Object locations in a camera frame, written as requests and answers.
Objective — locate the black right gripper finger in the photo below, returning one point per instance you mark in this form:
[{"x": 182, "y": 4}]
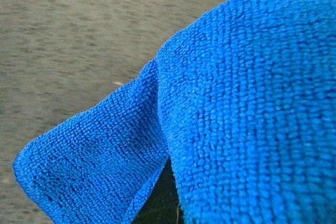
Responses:
[{"x": 162, "y": 207}]

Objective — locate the blue microfiber cloth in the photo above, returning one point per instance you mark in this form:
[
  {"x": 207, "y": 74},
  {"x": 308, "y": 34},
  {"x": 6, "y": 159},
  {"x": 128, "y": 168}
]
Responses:
[{"x": 242, "y": 102}]

